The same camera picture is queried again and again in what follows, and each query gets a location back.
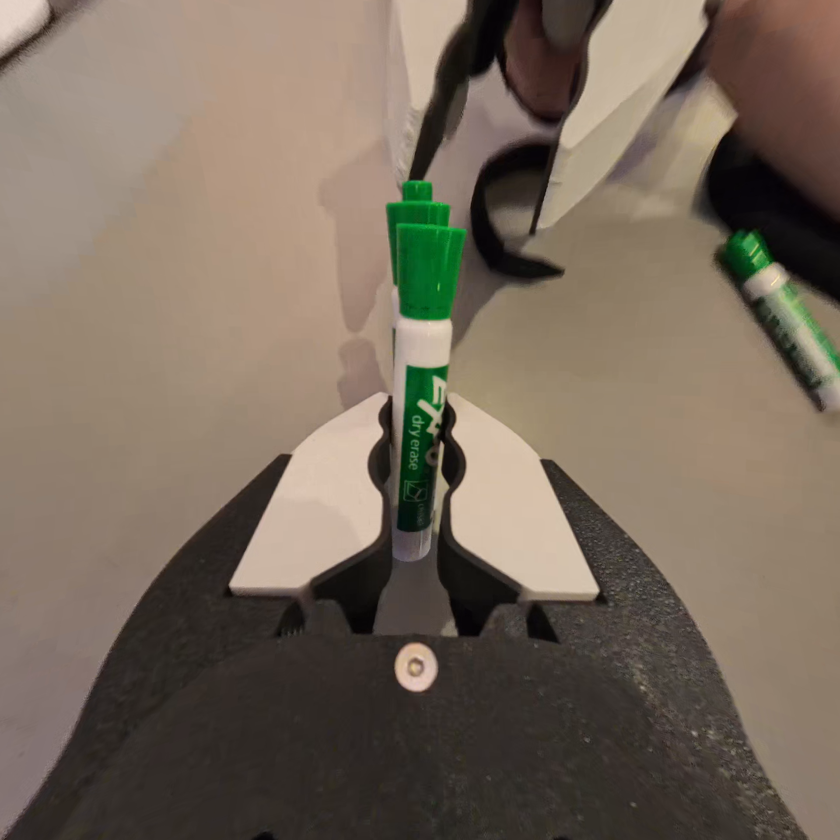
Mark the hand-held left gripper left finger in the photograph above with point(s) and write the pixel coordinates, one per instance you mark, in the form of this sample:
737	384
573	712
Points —
315	512

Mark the person's right forearm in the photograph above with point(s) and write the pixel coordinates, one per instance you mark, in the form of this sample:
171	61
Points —
781	79

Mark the black mesh chair armrest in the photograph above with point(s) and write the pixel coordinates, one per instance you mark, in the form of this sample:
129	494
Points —
787	223

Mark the person's right hand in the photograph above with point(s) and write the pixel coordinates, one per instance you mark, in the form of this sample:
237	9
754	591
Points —
535	59

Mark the green dry-erase marker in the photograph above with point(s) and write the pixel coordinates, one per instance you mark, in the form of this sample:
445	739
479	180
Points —
423	354
781	308
410	213

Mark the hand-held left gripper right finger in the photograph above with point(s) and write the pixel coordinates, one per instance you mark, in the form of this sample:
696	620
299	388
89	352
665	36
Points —
512	512

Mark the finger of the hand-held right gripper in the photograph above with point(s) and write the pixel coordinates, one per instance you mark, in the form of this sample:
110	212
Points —
643	98
410	79

